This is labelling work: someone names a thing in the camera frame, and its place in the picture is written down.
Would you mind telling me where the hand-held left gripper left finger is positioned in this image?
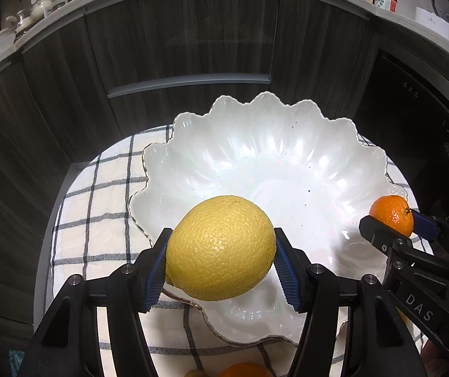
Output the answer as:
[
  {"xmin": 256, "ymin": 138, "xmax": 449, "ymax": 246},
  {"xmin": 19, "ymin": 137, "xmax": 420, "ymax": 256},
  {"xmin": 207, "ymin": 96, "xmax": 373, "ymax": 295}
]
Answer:
[{"xmin": 16, "ymin": 227, "xmax": 172, "ymax": 377}]

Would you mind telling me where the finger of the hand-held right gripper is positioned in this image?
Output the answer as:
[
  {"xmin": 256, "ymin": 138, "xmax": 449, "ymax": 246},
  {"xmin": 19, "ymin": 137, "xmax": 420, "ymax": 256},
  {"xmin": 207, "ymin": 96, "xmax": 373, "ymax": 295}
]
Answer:
[
  {"xmin": 359, "ymin": 215, "xmax": 425, "ymax": 271},
  {"xmin": 411, "ymin": 209, "xmax": 449, "ymax": 254}
]

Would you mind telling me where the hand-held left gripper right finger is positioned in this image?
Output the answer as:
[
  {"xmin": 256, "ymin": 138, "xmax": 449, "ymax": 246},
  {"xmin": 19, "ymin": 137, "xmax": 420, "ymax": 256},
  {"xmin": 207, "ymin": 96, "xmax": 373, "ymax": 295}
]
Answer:
[{"xmin": 275, "ymin": 227, "xmax": 425, "ymax": 377}]

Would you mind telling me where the orange mandarin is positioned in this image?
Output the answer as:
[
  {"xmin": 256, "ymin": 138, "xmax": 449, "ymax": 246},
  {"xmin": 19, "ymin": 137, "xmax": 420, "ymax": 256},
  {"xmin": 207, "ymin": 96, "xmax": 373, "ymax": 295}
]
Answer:
[
  {"xmin": 218, "ymin": 362, "xmax": 274, "ymax": 377},
  {"xmin": 368, "ymin": 195, "xmax": 415, "ymax": 239}
]

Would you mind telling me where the yellow lemon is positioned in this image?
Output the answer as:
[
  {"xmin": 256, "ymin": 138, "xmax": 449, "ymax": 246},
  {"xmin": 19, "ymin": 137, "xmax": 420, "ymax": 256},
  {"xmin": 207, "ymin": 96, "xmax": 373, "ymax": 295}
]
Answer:
[{"xmin": 165, "ymin": 195, "xmax": 277, "ymax": 302}]

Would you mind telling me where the white scalloped bowl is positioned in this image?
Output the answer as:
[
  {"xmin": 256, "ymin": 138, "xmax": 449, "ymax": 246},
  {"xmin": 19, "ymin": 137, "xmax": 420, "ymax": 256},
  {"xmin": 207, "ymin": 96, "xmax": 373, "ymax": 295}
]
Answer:
[{"xmin": 129, "ymin": 91, "xmax": 409, "ymax": 348}]

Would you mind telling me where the black checked white cloth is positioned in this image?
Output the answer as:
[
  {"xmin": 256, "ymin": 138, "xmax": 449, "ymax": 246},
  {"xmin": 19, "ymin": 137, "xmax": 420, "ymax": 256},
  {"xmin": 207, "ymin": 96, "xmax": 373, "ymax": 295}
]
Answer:
[{"xmin": 52, "ymin": 123, "xmax": 429, "ymax": 377}]

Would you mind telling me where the black built-in appliance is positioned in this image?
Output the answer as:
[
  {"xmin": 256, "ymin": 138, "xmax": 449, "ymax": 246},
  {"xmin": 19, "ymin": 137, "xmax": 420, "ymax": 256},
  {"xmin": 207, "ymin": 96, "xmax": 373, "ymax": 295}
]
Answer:
[{"xmin": 352, "ymin": 49, "xmax": 449, "ymax": 224}]

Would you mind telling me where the white countertop appliance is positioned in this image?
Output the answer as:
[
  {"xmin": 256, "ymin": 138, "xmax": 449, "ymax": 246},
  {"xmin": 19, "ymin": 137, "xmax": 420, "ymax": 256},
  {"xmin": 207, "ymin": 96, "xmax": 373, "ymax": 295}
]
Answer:
[{"xmin": 413, "ymin": 0, "xmax": 449, "ymax": 44}]

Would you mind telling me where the dark wood kitchen cabinet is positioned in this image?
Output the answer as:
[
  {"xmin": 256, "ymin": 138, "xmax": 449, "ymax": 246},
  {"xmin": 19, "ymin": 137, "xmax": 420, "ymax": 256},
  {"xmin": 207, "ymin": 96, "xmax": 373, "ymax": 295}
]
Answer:
[{"xmin": 0, "ymin": 0, "xmax": 378, "ymax": 334}]

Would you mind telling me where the glass teapot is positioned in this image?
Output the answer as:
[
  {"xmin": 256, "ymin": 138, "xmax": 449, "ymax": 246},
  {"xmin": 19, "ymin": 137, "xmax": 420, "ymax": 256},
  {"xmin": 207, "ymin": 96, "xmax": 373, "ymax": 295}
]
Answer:
[{"xmin": 6, "ymin": 9, "xmax": 32, "ymax": 35}]

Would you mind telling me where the white teapot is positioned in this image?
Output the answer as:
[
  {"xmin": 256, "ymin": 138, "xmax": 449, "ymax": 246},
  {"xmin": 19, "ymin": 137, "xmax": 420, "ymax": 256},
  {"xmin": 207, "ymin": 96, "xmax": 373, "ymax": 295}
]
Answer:
[{"xmin": 31, "ymin": 0, "xmax": 55, "ymax": 19}]

